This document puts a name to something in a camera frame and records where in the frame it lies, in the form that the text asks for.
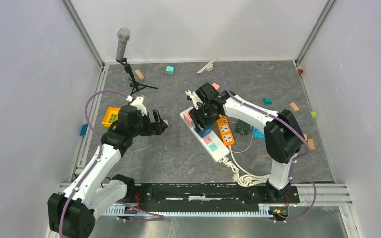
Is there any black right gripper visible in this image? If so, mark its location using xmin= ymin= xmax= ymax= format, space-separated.
xmin=189 ymin=102 xmax=221 ymax=132

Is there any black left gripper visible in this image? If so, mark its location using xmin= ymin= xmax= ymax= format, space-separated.
xmin=129 ymin=109 xmax=167 ymax=137

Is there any pink cube socket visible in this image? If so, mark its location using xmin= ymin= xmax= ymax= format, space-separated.
xmin=183 ymin=110 xmax=194 ymax=128

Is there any white multicolour power strip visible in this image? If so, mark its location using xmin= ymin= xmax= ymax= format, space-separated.
xmin=180 ymin=107 xmax=230 ymax=163

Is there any blue cube socket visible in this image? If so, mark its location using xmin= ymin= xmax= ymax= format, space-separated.
xmin=197 ymin=125 xmax=213 ymax=138

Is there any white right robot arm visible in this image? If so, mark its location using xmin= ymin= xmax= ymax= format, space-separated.
xmin=185 ymin=83 xmax=306 ymax=202

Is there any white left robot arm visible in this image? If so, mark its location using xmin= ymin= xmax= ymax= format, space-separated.
xmin=47 ymin=96 xmax=168 ymax=238

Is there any small pink charger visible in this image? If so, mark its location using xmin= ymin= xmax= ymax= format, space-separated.
xmin=212 ymin=83 xmax=220 ymax=91

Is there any orange power strip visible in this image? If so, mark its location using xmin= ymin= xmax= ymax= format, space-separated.
xmin=216 ymin=115 xmax=235 ymax=147

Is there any dark green socket cube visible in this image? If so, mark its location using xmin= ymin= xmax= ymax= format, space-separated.
xmin=235 ymin=120 xmax=251 ymax=136

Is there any black tripod mic stand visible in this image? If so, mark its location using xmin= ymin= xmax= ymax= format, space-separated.
xmin=116 ymin=58 xmax=158 ymax=96

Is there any yellow toy crate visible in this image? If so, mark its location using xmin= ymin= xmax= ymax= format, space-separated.
xmin=102 ymin=107 xmax=120 ymax=127

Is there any blue white lego brick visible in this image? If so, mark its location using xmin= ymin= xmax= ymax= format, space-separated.
xmin=252 ymin=127 xmax=265 ymax=139

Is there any teal cube block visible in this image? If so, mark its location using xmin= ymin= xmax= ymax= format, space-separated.
xmin=165 ymin=66 xmax=175 ymax=74

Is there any tan wooden block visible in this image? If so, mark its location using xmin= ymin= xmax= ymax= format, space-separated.
xmin=135 ymin=69 xmax=145 ymax=81

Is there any teal triangle block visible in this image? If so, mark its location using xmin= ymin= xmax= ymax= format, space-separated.
xmin=263 ymin=97 xmax=273 ymax=105

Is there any tan block right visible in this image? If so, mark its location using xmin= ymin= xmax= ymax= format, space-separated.
xmin=289 ymin=102 xmax=300 ymax=112

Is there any grey microphone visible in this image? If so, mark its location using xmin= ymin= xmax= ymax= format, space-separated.
xmin=115 ymin=27 xmax=130 ymax=61

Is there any green small block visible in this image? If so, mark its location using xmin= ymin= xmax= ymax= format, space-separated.
xmin=311 ymin=111 xmax=317 ymax=119

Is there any wooden blocks pair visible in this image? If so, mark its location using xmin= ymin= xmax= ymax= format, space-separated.
xmin=303 ymin=134 xmax=315 ymax=150

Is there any white plastic bracket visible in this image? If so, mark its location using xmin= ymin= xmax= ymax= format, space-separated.
xmin=197 ymin=59 xmax=216 ymax=74

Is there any white strip plug cable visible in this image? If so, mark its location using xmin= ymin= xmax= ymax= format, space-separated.
xmin=221 ymin=157 xmax=241 ymax=183

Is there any blue clip on rail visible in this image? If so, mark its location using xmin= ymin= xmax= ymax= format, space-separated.
xmin=80 ymin=124 xmax=88 ymax=137

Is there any coiled white cable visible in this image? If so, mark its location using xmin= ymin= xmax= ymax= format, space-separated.
xmin=229 ymin=146 xmax=272 ymax=188

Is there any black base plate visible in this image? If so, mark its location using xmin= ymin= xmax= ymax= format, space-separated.
xmin=121 ymin=183 xmax=300 ymax=212

